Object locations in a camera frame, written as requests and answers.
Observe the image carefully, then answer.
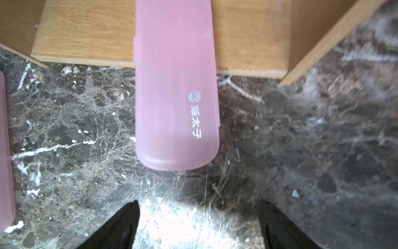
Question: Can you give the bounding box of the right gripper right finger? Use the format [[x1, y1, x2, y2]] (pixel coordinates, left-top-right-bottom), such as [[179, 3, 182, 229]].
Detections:
[[256, 199, 320, 249]]

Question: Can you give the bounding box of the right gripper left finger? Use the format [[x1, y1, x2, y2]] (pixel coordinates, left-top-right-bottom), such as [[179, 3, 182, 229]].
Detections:
[[79, 200, 141, 249]]

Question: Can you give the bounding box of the pink pencil case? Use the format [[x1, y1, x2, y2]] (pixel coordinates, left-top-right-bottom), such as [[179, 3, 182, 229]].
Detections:
[[134, 1, 220, 171], [1, 72, 16, 233]]

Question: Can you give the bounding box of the wooden three-tier shelf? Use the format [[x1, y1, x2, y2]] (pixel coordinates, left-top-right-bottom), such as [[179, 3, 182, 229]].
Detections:
[[1, 1, 383, 85]]

